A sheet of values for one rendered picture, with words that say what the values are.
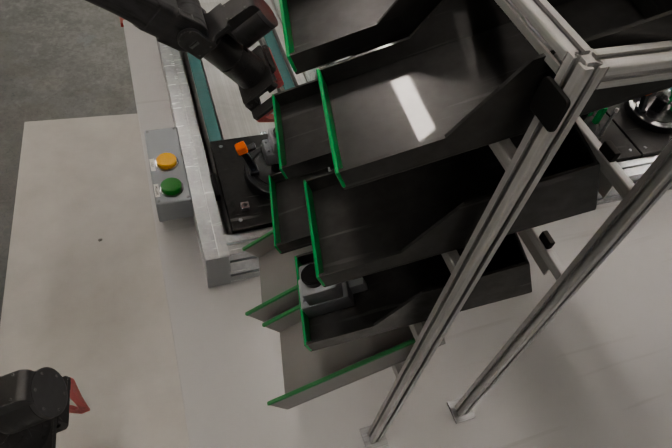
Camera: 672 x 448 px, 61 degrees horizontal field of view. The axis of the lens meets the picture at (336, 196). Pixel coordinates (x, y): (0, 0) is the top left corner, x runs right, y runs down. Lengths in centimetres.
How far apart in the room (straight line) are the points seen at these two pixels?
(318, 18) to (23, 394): 51
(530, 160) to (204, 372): 78
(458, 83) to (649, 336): 95
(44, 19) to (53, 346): 247
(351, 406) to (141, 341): 40
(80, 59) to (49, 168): 175
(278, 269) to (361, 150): 53
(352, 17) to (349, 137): 15
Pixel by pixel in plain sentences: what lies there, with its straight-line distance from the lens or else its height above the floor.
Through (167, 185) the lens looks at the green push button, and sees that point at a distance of 118.
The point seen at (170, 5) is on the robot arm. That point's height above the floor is 140.
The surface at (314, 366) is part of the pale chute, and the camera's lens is 90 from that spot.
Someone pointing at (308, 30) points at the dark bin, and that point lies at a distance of 61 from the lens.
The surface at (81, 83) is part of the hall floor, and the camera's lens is 297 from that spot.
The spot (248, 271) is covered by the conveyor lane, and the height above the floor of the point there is 88.
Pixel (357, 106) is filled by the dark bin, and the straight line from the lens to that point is 52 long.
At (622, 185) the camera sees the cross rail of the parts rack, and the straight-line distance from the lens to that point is 64.
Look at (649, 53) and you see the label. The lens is 45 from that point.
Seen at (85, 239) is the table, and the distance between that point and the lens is 127.
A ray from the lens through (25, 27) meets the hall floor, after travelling 339.
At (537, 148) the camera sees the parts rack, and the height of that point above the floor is 159.
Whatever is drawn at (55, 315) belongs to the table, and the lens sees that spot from 119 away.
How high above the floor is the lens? 186
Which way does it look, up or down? 50 degrees down
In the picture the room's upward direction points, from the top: 11 degrees clockwise
